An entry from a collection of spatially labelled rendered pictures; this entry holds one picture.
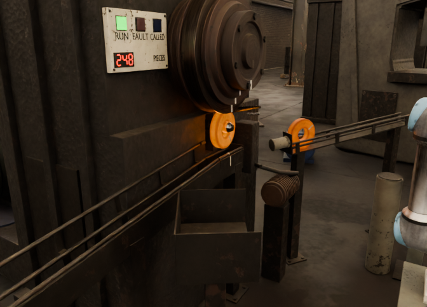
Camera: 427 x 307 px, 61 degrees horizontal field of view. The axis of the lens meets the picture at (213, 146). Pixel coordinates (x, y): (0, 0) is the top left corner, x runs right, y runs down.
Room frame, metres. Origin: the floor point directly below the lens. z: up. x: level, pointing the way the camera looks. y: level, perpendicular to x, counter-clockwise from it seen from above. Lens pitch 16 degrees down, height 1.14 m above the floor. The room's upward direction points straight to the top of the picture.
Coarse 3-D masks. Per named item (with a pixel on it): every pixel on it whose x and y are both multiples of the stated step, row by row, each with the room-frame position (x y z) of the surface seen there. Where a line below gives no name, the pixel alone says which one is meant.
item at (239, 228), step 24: (192, 192) 1.00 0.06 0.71; (216, 192) 1.01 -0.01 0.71; (240, 192) 1.01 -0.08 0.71; (192, 216) 1.00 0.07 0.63; (216, 216) 1.01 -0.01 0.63; (240, 216) 1.01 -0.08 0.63; (192, 240) 0.74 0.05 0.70; (216, 240) 0.75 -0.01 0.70; (240, 240) 0.75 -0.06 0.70; (192, 264) 0.74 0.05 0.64; (216, 264) 0.75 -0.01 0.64; (240, 264) 0.75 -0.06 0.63; (216, 288) 0.87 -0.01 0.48
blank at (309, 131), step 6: (300, 120) 1.73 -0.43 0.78; (306, 120) 1.75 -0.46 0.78; (294, 126) 1.71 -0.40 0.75; (300, 126) 1.73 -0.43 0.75; (306, 126) 1.75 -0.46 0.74; (312, 126) 1.77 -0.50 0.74; (288, 132) 1.73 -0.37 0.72; (294, 132) 1.71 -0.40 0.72; (306, 132) 1.77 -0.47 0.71; (312, 132) 1.77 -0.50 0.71; (294, 138) 1.72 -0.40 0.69; (306, 138) 1.75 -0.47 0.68
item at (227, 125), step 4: (208, 120) 1.44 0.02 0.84; (208, 124) 1.42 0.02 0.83; (224, 124) 1.39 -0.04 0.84; (228, 124) 1.38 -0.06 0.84; (232, 124) 1.39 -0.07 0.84; (208, 128) 1.43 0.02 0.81; (224, 128) 1.38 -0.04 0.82; (228, 128) 1.38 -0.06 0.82; (232, 128) 1.38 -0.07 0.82; (228, 132) 1.39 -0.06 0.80
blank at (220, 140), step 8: (216, 112) 1.40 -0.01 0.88; (216, 120) 1.36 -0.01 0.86; (224, 120) 1.39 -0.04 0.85; (232, 120) 1.44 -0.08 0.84; (216, 128) 1.34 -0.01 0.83; (216, 136) 1.34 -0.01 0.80; (224, 136) 1.42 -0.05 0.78; (232, 136) 1.45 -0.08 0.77; (216, 144) 1.36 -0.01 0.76; (224, 144) 1.39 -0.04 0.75
